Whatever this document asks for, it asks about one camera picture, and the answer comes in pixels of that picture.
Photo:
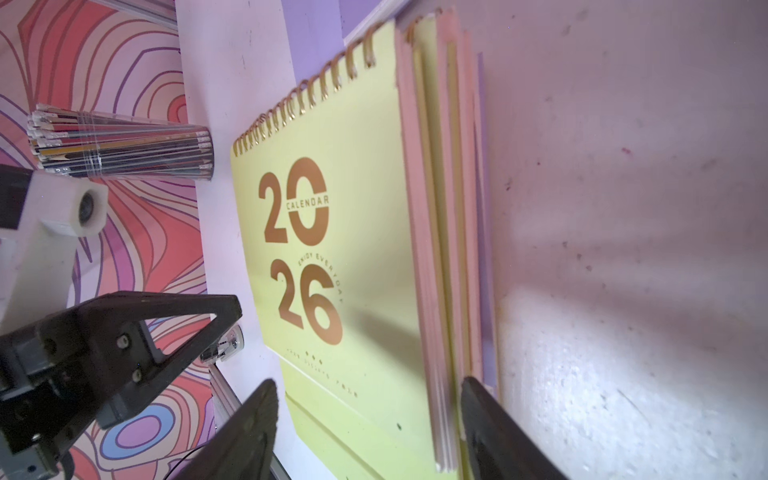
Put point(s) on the purple desk calendar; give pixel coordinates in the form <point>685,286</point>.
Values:
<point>319,29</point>

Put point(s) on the clear cup of coloured pencils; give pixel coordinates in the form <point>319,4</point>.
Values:
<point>94,144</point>

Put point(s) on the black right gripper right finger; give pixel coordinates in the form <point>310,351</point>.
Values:
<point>497,447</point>

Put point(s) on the green desk calendar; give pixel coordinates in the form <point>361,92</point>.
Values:
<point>419,86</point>
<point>331,194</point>

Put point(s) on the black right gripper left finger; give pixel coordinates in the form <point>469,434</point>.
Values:
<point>244,447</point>

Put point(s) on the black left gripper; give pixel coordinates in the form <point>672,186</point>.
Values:
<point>105,362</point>

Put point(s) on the pink desk calendar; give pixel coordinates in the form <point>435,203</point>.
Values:
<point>456,101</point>

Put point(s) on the grey stapler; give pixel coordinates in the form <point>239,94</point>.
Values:
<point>227,346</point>

